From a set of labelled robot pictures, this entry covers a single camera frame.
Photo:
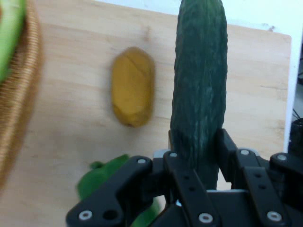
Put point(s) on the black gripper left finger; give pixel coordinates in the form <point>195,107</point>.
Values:
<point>111,198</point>

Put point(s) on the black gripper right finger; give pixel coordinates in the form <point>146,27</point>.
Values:
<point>272,184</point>

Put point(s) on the dark green cucumber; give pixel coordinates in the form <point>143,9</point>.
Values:
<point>200,82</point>

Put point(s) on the green bell pepper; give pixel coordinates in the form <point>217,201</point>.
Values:
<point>104,170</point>

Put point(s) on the black cylindrical object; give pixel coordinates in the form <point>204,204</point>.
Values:
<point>297,134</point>

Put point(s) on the brown potato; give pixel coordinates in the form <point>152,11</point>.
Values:
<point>133,87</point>

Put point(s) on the wooden cutting board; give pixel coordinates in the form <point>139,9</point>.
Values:
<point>78,82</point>

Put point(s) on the green celery stalk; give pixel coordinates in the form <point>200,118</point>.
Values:
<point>9,28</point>

